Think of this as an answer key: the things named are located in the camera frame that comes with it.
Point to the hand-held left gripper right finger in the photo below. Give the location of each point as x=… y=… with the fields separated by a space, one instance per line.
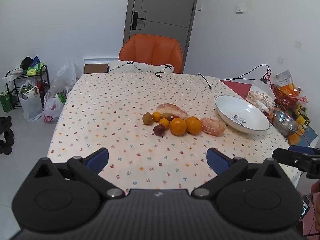
x=217 y=161

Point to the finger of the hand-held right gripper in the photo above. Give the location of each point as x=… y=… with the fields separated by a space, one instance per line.
x=287 y=156
x=305 y=149

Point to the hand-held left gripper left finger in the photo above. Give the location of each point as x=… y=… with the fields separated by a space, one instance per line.
x=97 y=158

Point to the orange peeled pomelo piece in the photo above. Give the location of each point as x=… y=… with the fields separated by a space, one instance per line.
x=212 y=127

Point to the large orange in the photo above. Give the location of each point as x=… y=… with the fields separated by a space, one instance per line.
x=178 y=126
x=194 y=125

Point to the white plate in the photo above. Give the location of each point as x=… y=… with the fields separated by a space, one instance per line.
x=240 y=112

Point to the brown kiwi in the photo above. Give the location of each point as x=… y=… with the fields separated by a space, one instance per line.
x=147 y=118
x=166 y=116

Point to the small orange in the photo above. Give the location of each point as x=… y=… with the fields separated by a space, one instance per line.
x=156 y=116
x=164 y=123

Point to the person's right hand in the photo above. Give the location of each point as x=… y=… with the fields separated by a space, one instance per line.
x=317 y=187

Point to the steel bowl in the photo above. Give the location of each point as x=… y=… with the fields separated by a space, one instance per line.
x=285 y=127

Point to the yellow printed package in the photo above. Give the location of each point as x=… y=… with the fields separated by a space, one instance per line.
x=302 y=117

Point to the red plastic basket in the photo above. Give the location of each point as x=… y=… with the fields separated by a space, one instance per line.
x=285 y=100

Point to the floral tablecloth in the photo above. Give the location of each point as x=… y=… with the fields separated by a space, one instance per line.
x=112 y=105

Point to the small red fruit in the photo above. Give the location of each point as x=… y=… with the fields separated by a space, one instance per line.
x=175 y=117

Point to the orange snack bag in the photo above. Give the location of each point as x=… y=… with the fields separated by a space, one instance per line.
x=291 y=88

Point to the floral tissue pack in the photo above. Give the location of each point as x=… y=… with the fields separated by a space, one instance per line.
x=260 y=97

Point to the purple passion fruit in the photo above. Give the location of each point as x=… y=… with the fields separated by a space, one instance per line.
x=159 y=130

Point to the white plastic bag red print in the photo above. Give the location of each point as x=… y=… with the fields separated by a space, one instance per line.
x=51 y=110

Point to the pale peeled pomelo piece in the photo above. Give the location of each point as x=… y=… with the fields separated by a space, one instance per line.
x=172 y=109

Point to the beige snack bag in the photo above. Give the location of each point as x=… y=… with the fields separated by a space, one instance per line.
x=283 y=78

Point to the colourful table mat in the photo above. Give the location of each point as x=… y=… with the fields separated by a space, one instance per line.
x=237 y=87

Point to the black charger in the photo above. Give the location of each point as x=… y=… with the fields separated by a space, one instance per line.
x=263 y=80

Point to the clear plastic bag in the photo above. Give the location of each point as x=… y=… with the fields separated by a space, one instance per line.
x=65 y=76

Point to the black slipper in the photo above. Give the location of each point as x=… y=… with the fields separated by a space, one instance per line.
x=6 y=142
x=5 y=123

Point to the white framed board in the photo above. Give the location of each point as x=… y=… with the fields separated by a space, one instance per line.
x=95 y=61

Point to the black metal rack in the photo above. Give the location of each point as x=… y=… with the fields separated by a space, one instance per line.
x=46 y=75

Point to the white cushion with black stitching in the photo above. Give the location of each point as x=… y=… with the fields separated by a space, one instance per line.
x=140 y=67

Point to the green box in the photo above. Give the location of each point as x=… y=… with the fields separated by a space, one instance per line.
x=5 y=101

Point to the green packet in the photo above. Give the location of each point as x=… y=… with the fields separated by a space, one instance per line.
x=33 y=70

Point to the black cloth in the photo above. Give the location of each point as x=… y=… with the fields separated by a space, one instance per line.
x=26 y=62

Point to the orange chair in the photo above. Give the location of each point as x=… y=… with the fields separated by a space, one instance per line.
x=150 y=50

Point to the grey door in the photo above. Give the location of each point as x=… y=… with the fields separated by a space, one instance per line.
x=162 y=5

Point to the white wall box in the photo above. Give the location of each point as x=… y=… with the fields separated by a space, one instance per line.
x=240 y=8

